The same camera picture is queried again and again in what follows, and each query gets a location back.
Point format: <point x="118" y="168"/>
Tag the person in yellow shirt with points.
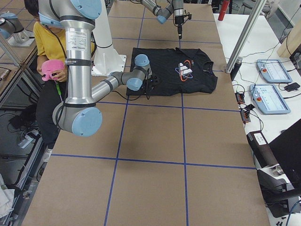
<point x="50" y="44"/>

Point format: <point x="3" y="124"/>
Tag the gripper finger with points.
<point x="179" y="30"/>

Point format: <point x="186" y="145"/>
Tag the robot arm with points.
<point x="174" y="8"/>
<point x="78" y="113"/>

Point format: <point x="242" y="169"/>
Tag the lower teach pendant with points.
<point x="268" y="99"/>

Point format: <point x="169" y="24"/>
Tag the black graphic t-shirt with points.
<point x="180" y="70"/>

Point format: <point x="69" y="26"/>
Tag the red bottle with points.
<point x="225" y="4"/>

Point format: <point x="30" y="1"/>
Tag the teach pendant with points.
<point x="268" y="99"/>
<point x="273" y="71"/>

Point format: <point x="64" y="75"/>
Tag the aluminium frame post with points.
<point x="244" y="34"/>

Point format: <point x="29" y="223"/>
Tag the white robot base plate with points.
<point x="104" y="65"/>

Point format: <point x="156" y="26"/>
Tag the pink plush toy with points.
<point x="48" y="68"/>

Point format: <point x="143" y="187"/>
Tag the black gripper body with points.
<point x="148" y="83"/>
<point x="178" y="21"/>

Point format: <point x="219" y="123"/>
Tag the upper teach pendant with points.
<point x="273" y="71"/>

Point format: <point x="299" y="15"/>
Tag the black bottle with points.
<point x="236" y="68"/>

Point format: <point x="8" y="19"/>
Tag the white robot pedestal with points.
<point x="101" y="35"/>

